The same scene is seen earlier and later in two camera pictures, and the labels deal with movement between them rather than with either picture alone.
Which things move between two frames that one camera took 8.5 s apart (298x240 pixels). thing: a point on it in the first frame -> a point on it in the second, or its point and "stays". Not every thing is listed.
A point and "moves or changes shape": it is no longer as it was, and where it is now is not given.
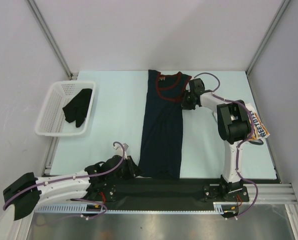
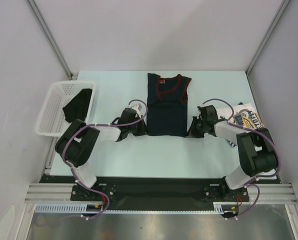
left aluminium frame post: (50, 37) stays
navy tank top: (161, 152) moves or changes shape
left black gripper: (133, 169) -> (143, 129)
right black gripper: (185, 104) -> (192, 132)
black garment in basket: (77, 108) stays
